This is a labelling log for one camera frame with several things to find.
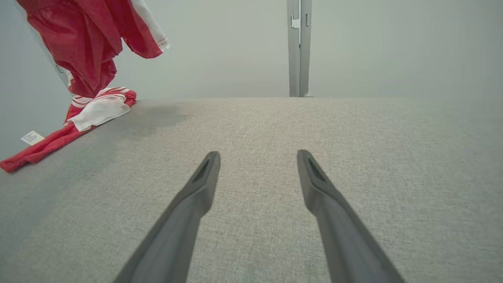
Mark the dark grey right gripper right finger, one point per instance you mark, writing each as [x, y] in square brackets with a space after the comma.
[346, 239]

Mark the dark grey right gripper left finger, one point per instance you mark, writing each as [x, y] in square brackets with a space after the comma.
[177, 236]

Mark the red and white jersey shirt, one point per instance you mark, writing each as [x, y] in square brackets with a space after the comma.
[47, 147]

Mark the red shorts with white trim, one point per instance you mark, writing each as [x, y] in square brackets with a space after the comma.
[82, 35]

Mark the grey metal frame post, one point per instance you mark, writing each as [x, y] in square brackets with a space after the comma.
[294, 59]

